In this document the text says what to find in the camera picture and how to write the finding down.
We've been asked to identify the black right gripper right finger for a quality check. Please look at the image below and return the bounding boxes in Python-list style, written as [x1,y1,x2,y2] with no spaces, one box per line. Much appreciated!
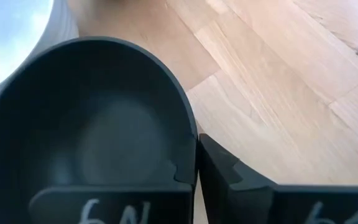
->
[199,133,358,224]

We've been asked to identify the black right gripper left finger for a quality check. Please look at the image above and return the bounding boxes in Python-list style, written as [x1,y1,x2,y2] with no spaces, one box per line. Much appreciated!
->
[28,133,198,224]

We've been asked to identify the dark grey bowl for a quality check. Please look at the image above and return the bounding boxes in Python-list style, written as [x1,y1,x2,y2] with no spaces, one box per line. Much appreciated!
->
[0,35,198,224]

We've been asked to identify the white bowl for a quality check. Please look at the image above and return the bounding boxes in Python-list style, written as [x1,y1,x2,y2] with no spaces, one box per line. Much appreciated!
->
[0,0,80,105]

